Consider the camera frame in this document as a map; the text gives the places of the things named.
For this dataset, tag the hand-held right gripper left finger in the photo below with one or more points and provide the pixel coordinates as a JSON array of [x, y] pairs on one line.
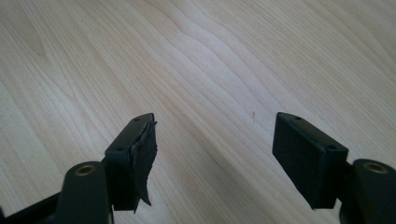
[[130, 161]]

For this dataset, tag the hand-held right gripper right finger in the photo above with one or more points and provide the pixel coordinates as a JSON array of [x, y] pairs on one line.
[[306, 161]]

